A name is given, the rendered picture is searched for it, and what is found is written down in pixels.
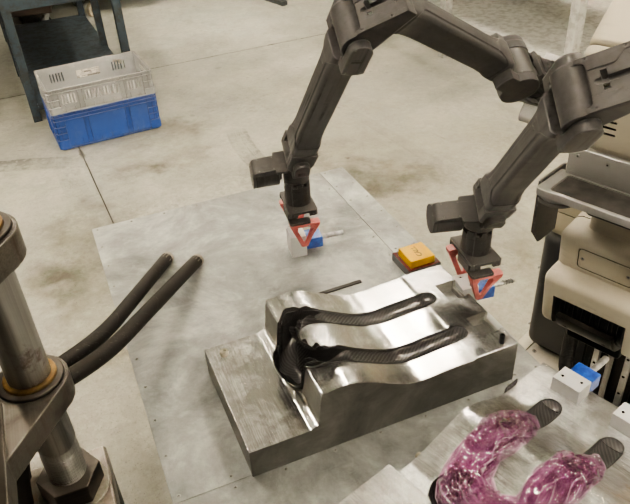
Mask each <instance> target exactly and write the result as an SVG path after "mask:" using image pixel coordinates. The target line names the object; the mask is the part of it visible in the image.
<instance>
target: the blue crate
mask: <svg viewBox="0 0 630 504"><path fill-rule="evenodd" d="M155 93H156V92H155ZM155 93H153V94H148V95H144V96H139V97H135V98H130V99H126V100H121V101H117V102H112V103H108V104H104V105H99V106H95V107H90V108H86V109H81V110H77V111H72V112H68V113H63V114H59V115H55V116H51V114H50V112H49V110H48V108H47V106H46V104H45V102H44V100H43V98H42V96H41V99H42V102H43V106H44V109H45V113H46V116H47V120H48V123H49V127H50V129H51V131H52V133H53V135H54V137H55V139H56V141H57V143H58V145H59V148H60V150H68V149H72V148H76V147H80V146H84V145H89V144H93V143H97V142H101V141H105V140H109V139H113V138H117V137H122V136H126V135H130V134H134V133H138V132H142V131H146V130H150V129H155V128H159V127H160V126H162V124H161V119H160V116H159V110H158V105H157V99H156V95H155Z"/></svg>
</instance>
